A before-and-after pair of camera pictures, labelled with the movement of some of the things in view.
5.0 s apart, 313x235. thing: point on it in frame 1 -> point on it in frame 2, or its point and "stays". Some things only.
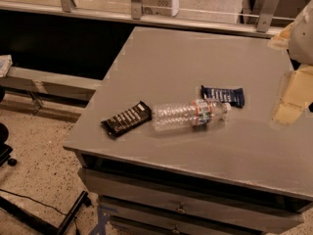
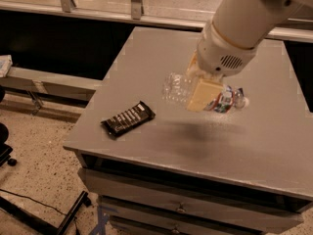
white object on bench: x=6 y=62 stays
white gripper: x=303 y=38 -> x=219 y=55
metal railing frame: x=267 y=24 stays
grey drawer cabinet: x=177 y=138 stays
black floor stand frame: x=28 y=217 stays
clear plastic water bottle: x=189 y=115 -> x=178 y=87
